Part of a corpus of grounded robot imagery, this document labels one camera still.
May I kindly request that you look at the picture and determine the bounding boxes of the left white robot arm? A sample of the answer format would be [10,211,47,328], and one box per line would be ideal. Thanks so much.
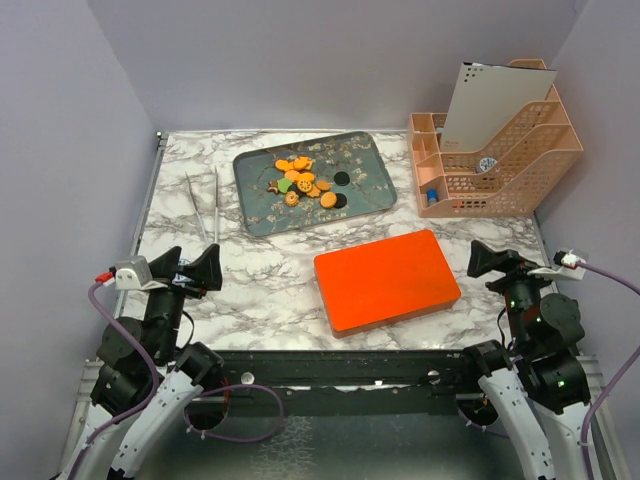
[58,243,224,479]

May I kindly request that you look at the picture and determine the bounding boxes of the orange round cracker cookie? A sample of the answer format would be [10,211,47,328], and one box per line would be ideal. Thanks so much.
[320,191,337,209]

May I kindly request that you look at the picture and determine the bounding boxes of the black round cookie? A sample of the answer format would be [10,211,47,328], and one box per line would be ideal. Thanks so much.
[334,171,350,186]
[334,193,347,209]

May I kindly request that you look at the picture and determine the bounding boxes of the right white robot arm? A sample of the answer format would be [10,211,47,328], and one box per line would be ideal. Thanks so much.
[459,240,596,479]

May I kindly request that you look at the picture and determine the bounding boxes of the round patterned tape roll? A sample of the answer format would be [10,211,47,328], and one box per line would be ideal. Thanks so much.
[475,157,498,173]

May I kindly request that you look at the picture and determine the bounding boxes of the orange metal tin lid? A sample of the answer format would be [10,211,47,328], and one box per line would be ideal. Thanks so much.
[314,230,461,338]

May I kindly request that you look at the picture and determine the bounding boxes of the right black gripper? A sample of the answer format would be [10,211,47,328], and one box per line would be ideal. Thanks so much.
[468,237,565,347]

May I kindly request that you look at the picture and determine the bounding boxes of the metal tweezers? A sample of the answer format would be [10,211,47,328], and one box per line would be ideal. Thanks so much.
[184,167,220,245]

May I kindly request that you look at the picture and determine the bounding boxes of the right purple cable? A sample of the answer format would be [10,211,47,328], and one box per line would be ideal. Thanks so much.
[457,259,640,480]

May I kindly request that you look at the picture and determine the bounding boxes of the orange flower cookie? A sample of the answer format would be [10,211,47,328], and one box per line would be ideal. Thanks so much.
[293,156,313,171]

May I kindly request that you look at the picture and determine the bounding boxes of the peach plastic desk organizer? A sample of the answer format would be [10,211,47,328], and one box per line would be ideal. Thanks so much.
[407,86,583,218]

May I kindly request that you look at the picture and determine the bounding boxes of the brown star cookie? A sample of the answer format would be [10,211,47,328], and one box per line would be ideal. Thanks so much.
[267,182,280,195]

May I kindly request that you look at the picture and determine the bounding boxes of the orange lotus slice cookie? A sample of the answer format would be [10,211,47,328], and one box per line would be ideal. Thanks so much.
[296,179,313,194]

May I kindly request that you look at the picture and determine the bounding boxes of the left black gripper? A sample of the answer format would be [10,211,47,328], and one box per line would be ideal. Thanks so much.
[143,243,223,361]

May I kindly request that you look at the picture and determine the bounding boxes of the green round cookie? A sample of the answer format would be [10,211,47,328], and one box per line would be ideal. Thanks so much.
[277,178,292,194]

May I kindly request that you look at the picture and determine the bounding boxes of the orange cookie tin box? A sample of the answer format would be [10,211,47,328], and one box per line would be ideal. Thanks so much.
[326,297,459,338]

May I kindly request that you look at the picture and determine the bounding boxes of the floral dark serving tray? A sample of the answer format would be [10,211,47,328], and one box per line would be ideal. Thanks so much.
[233,131,397,237]

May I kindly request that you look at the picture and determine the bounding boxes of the blue capped bottle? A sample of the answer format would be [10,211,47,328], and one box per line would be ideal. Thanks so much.
[426,189,439,206]

